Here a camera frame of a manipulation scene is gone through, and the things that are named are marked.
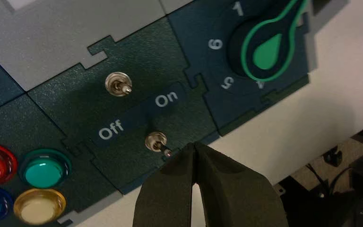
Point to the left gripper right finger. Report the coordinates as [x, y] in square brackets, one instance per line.
[234, 194]

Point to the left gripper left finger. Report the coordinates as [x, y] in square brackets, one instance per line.
[169, 194]

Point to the metal toggle switch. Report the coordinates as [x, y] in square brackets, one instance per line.
[155, 141]
[117, 83]

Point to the green push button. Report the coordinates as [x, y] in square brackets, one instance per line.
[45, 170]

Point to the yellow push button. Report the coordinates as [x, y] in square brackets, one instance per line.
[39, 207]

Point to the black green rotary knob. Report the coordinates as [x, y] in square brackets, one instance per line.
[267, 53]

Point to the dark modular control box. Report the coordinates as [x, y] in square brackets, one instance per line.
[137, 47]

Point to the small black bracket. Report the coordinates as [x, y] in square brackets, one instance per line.
[332, 156]

